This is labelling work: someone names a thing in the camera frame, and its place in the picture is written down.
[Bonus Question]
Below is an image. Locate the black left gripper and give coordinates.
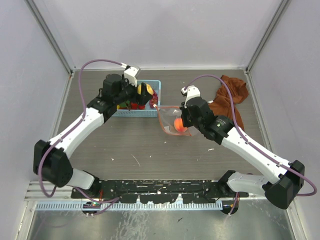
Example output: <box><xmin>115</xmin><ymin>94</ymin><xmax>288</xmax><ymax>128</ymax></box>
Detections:
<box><xmin>114</xmin><ymin>74</ymin><xmax>151</xmax><ymax>106</ymax></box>

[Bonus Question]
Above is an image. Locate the purple grape bunch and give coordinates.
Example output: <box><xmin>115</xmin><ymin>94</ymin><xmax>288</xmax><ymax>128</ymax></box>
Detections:
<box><xmin>149</xmin><ymin>91</ymin><xmax>159</xmax><ymax>109</ymax></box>

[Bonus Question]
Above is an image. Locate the light blue plastic basket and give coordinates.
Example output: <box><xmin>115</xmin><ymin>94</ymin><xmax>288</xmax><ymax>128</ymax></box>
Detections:
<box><xmin>112</xmin><ymin>79</ymin><xmax>162</xmax><ymax>118</ymax></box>

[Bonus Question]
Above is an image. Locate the orange peach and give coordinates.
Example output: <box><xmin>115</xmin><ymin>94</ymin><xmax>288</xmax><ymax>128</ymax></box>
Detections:
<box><xmin>173</xmin><ymin>118</ymin><xmax>188</xmax><ymax>133</ymax></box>

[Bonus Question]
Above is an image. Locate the clear zip top bag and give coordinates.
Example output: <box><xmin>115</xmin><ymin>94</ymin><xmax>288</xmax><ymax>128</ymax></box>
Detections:
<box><xmin>155</xmin><ymin>105</ymin><xmax>199</xmax><ymax>137</ymax></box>

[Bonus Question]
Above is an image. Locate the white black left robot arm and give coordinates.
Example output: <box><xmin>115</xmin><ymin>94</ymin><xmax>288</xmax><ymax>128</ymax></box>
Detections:
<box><xmin>33</xmin><ymin>74</ymin><xmax>154</xmax><ymax>198</ymax></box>

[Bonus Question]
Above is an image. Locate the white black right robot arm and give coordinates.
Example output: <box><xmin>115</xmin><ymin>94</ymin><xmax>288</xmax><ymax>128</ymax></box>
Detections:
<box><xmin>180</xmin><ymin>96</ymin><xmax>305</xmax><ymax>210</ymax></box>

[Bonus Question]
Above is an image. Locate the red strawberry cluster with leaves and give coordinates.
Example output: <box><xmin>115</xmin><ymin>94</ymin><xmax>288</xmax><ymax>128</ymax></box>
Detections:
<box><xmin>117</xmin><ymin>100</ymin><xmax>146</xmax><ymax>111</ymax></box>

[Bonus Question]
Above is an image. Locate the brown cloth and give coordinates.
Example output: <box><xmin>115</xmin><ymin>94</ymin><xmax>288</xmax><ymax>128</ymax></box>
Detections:
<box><xmin>209</xmin><ymin>75</ymin><xmax>249</xmax><ymax>131</ymax></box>

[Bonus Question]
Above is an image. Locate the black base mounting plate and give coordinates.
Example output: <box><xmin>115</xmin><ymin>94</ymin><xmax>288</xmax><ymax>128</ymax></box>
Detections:
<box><xmin>83</xmin><ymin>180</ymin><xmax>236</xmax><ymax>204</ymax></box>

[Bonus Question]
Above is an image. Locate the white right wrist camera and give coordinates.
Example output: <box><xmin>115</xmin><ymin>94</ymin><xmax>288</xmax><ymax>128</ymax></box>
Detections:
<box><xmin>180</xmin><ymin>85</ymin><xmax>201</xmax><ymax>103</ymax></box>

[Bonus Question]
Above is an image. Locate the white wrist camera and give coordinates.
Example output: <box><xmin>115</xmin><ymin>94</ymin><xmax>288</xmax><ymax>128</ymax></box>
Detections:
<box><xmin>121</xmin><ymin>63</ymin><xmax>140</xmax><ymax>87</ymax></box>
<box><xmin>180</xmin><ymin>85</ymin><xmax>201</xmax><ymax>103</ymax></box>

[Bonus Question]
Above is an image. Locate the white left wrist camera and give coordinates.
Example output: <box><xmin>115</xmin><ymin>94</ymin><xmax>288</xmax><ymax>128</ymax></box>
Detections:
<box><xmin>121</xmin><ymin>63</ymin><xmax>140</xmax><ymax>87</ymax></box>

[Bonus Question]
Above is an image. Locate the left aluminium frame post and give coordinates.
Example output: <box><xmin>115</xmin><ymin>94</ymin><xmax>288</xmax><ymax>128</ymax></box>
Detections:
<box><xmin>24</xmin><ymin>0</ymin><xmax>77</xmax><ymax>75</ymax></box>

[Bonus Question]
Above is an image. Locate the aluminium frame post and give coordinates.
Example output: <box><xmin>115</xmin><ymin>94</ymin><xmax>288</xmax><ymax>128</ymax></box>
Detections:
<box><xmin>24</xmin><ymin>0</ymin><xmax>77</xmax><ymax>75</ymax></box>
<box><xmin>244</xmin><ymin>0</ymin><xmax>292</xmax><ymax>74</ymax></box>

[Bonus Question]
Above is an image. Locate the right aluminium frame post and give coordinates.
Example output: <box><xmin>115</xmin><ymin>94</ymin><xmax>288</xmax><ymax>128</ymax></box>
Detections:
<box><xmin>244</xmin><ymin>0</ymin><xmax>292</xmax><ymax>74</ymax></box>

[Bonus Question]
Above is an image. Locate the slotted cable duct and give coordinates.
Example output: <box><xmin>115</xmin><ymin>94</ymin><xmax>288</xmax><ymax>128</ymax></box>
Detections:
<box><xmin>35</xmin><ymin>200</ymin><xmax>223</xmax><ymax>211</ymax></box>

